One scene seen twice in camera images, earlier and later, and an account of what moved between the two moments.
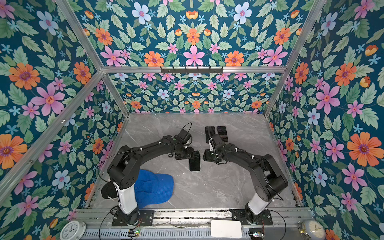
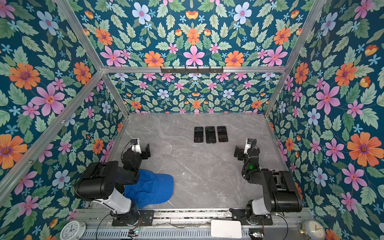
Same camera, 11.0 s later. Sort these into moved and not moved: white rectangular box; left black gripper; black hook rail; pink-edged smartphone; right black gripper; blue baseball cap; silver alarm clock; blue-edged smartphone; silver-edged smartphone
Moved: right black gripper; blue-edged smartphone; left black gripper
Not moved: pink-edged smartphone; white rectangular box; silver alarm clock; silver-edged smartphone; blue baseball cap; black hook rail
